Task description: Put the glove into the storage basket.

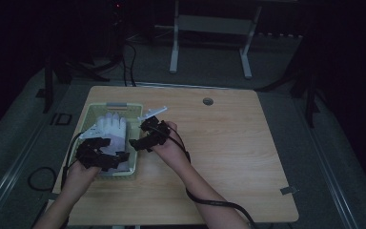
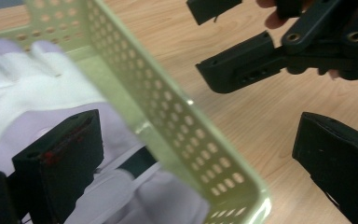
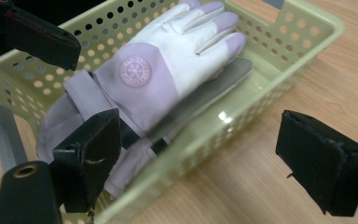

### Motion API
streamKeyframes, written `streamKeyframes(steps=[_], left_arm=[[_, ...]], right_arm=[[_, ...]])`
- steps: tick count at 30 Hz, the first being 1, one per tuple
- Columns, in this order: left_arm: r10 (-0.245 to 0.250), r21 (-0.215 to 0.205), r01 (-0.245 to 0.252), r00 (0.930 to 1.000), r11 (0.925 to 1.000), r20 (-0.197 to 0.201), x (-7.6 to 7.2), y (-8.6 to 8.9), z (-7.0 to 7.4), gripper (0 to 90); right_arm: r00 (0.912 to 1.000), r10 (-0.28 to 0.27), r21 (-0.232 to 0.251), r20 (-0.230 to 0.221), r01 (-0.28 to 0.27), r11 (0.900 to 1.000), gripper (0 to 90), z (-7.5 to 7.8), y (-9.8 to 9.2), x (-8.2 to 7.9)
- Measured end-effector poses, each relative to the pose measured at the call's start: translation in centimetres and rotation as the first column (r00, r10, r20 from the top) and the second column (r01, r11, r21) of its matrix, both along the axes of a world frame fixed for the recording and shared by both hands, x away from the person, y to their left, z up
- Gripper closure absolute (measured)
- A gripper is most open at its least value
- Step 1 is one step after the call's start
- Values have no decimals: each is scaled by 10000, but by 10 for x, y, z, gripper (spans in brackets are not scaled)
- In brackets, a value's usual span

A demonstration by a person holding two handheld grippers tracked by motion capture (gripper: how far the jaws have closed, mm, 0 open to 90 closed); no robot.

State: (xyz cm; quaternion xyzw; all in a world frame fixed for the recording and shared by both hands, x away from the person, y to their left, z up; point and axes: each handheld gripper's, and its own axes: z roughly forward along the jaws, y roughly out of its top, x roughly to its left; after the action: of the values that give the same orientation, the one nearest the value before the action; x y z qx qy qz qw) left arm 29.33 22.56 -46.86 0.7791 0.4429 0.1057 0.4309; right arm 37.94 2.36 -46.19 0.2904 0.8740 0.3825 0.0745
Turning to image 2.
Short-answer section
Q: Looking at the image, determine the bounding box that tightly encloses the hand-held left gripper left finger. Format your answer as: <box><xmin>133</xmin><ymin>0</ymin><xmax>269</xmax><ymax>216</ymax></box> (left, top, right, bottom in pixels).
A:
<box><xmin>11</xmin><ymin>108</ymin><xmax>105</xmax><ymax>224</ymax></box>

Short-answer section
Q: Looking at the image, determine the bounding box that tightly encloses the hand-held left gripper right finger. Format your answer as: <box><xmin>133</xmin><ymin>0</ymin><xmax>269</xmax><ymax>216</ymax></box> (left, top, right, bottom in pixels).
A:
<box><xmin>292</xmin><ymin>111</ymin><xmax>358</xmax><ymax>224</ymax></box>

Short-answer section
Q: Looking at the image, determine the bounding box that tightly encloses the light green perforated plastic basket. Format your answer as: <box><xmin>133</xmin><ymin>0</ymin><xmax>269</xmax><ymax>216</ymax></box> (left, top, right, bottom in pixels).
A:
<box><xmin>0</xmin><ymin>0</ymin><xmax>273</xmax><ymax>224</ymax></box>

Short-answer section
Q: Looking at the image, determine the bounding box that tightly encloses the lilac and grey glove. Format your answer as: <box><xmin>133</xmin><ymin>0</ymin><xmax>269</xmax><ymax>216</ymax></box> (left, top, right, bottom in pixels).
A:
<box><xmin>0</xmin><ymin>38</ymin><xmax>212</xmax><ymax>224</ymax></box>

